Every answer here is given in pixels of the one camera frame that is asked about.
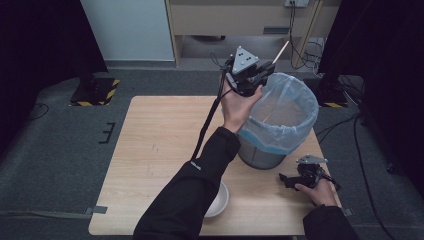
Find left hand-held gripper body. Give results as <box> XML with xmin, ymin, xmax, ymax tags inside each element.
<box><xmin>225</xmin><ymin>46</ymin><xmax>272</xmax><ymax>98</ymax></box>

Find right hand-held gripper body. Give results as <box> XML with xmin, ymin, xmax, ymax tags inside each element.
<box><xmin>288</xmin><ymin>154</ymin><xmax>329</xmax><ymax>191</ymax></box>

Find grey mesh trash bin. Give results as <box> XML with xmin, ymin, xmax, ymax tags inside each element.
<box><xmin>237</xmin><ymin>134</ymin><xmax>288</xmax><ymax>171</ymax></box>

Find blue plastic bin bag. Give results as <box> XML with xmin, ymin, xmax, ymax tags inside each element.
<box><xmin>237</xmin><ymin>72</ymin><xmax>320</xmax><ymax>156</ymax></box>

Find person's right hand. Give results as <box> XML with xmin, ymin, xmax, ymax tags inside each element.
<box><xmin>294</xmin><ymin>178</ymin><xmax>339</xmax><ymax>208</ymax></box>

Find person's left hand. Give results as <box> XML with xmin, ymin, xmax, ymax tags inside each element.
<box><xmin>220</xmin><ymin>79</ymin><xmax>264</xmax><ymax>135</ymax></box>

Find beige wooden desk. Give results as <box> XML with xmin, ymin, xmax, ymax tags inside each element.
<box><xmin>165</xmin><ymin>0</ymin><xmax>342</xmax><ymax>68</ymax></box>

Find black stand with striped base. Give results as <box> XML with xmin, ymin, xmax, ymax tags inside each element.
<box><xmin>314</xmin><ymin>0</ymin><xmax>350</xmax><ymax>109</ymax></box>
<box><xmin>68</xmin><ymin>0</ymin><xmax>121</xmax><ymax>108</ymax></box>

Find white cabinet panel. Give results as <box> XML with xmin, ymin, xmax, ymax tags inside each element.
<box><xmin>79</xmin><ymin>0</ymin><xmax>176</xmax><ymax>62</ymax></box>

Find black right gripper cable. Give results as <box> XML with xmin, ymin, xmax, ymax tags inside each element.
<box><xmin>320</xmin><ymin>173</ymin><xmax>342</xmax><ymax>192</ymax></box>

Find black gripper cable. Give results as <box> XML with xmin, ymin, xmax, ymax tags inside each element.
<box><xmin>320</xmin><ymin>173</ymin><xmax>342</xmax><ymax>192</ymax></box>
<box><xmin>190</xmin><ymin>51</ymin><xmax>235</xmax><ymax>162</ymax></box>

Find black cable bundle under desk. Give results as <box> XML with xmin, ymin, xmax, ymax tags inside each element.
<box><xmin>288</xmin><ymin>0</ymin><xmax>326</xmax><ymax>70</ymax></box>

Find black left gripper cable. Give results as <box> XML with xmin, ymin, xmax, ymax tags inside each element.
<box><xmin>190</xmin><ymin>51</ymin><xmax>235</xmax><ymax>162</ymax></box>

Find grey wall socket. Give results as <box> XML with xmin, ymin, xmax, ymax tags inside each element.
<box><xmin>283</xmin><ymin>0</ymin><xmax>310</xmax><ymax>9</ymax></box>

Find thin black floor cable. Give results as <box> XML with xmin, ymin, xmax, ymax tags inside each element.
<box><xmin>27</xmin><ymin>102</ymin><xmax>51</xmax><ymax>122</ymax></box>

